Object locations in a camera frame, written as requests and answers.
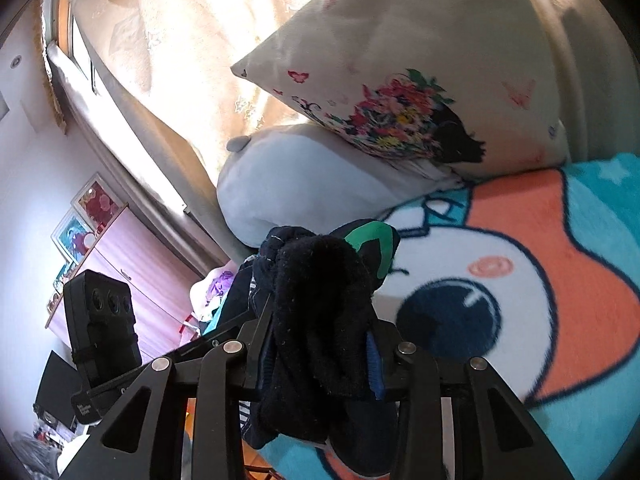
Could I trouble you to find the turquoise cartoon printed blanket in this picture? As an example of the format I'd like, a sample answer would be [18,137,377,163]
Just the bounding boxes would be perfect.
[245,152,640,480]

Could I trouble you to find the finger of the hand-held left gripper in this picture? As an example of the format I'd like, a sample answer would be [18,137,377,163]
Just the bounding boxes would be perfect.
[172,309,262,362]

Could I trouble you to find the light blue plush toy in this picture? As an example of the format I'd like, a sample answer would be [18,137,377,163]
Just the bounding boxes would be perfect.
[216,122,467,250]

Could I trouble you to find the grey drape curtain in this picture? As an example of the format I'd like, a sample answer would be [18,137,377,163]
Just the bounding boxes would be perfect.
[537,0,618,166]
[45,42,238,268]

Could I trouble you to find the blue picture frame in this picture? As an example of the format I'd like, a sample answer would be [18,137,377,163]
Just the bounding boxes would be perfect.
[50,209,97,267]

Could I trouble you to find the cream sheer curtain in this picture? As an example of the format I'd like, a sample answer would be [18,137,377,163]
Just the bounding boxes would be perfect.
[65,0,361,173]

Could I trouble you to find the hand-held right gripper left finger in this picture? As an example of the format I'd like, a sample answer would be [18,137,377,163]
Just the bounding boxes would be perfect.
[57,300,276,480]

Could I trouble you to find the cream floral printed pillow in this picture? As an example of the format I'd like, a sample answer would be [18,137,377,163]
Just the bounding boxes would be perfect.
[231,0,570,179]

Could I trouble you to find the window frame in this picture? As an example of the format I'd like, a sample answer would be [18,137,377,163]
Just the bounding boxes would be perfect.
[41,0,98,97]

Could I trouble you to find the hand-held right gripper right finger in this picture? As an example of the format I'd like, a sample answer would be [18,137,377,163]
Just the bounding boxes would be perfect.
[367,325,576,480]

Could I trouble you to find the pink wooden dresser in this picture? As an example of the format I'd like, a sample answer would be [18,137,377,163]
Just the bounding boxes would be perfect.
[45,204,213,363]

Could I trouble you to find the red flower picture frame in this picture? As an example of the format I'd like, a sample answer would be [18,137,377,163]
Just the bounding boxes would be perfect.
[71,172,129,235]

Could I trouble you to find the pile of purple white clothes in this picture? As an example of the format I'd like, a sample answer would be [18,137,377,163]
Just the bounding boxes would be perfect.
[189,259,237,337]

